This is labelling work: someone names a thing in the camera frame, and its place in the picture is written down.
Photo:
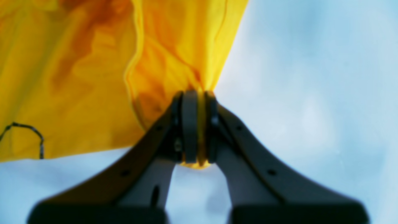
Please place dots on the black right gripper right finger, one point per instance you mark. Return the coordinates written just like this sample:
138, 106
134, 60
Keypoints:
263, 189

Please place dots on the orange t-shirt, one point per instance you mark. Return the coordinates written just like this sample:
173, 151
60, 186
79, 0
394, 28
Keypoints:
80, 76

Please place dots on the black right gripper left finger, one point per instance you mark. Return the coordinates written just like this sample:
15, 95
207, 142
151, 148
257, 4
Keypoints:
135, 188

